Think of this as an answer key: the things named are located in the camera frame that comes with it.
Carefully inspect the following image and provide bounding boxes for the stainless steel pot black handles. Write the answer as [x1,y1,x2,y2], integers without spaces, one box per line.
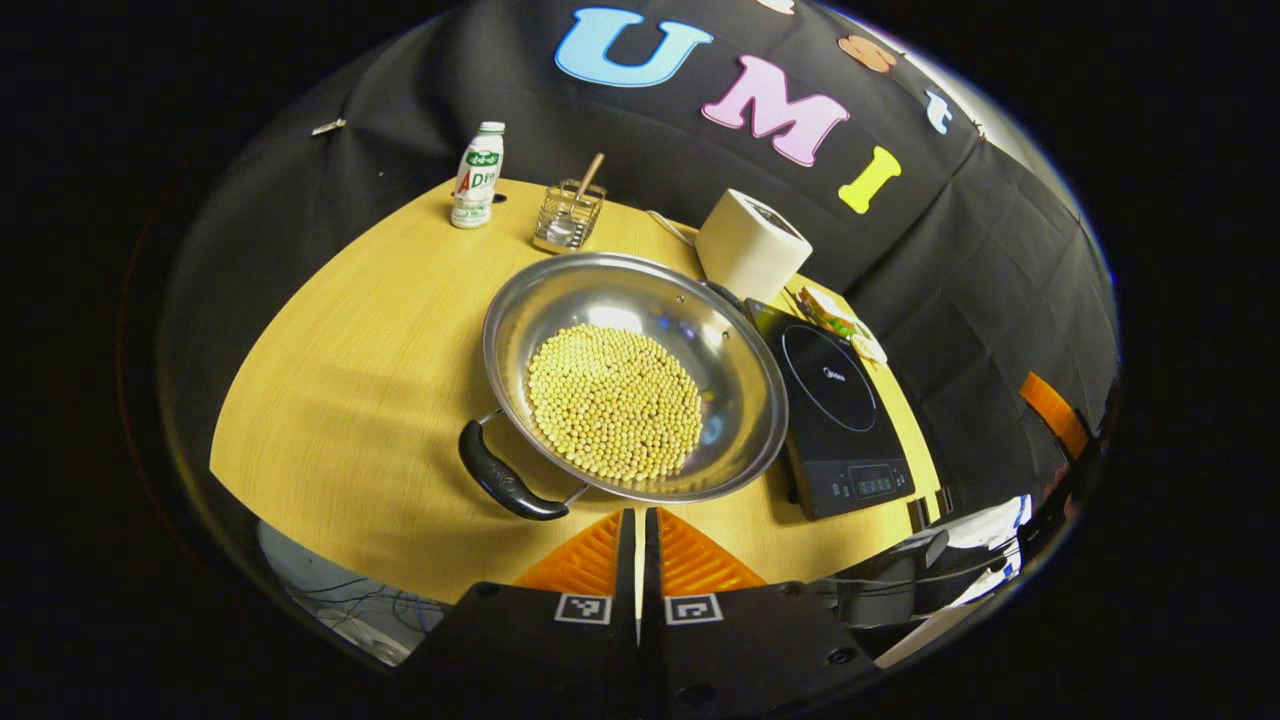
[458,252,790,522]

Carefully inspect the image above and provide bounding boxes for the white power cable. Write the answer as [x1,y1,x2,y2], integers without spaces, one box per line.
[647,209,698,248]

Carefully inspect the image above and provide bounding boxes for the black induction cooktop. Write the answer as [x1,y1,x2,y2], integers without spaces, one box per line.
[745,297,916,521]

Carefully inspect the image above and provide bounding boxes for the black equipment case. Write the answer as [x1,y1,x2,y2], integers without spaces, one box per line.
[820,528,951,631]

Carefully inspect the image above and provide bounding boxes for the pile of soybeans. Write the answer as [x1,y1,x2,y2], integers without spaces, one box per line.
[526,323,705,483]

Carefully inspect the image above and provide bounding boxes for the white and blue object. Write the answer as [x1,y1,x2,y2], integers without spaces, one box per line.
[945,494,1033,606]

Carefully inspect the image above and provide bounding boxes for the black backdrop cloth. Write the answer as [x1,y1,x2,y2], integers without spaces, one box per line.
[155,0,1119,521]

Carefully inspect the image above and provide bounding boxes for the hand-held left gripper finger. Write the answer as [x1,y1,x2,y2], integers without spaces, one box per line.
[400,508,639,720]
[643,507,881,720]

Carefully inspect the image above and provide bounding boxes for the tangled dark cables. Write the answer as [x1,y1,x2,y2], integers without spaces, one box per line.
[290,575,446,641]

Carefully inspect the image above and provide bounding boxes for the sandwich with lettuce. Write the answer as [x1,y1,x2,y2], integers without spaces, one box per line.
[797,287,861,341]

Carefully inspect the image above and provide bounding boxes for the wooden handled spoon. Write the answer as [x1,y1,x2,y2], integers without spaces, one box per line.
[570,152,606,216]

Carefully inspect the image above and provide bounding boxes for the white toaster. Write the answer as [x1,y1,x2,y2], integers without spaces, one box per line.
[694,189,813,304]

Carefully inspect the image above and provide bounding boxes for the metal wire basket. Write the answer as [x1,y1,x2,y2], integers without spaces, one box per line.
[533,179,607,254]

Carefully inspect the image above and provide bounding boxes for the white drink bottle green label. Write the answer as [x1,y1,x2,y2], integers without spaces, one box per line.
[450,121,506,230]

